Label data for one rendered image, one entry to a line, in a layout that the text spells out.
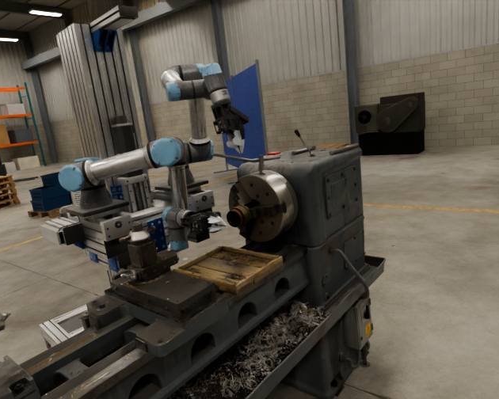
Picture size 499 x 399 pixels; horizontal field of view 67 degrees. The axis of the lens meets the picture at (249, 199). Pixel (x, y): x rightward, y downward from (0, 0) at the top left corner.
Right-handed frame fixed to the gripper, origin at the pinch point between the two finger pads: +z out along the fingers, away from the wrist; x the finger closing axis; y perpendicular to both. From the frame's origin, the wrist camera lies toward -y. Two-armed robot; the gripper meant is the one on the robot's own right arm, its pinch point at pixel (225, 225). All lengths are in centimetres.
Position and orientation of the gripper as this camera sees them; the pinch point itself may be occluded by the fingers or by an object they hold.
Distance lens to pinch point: 151.3
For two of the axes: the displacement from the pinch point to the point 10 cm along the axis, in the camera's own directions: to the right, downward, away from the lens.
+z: 7.5, 1.1, -6.6
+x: -0.6, -9.7, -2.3
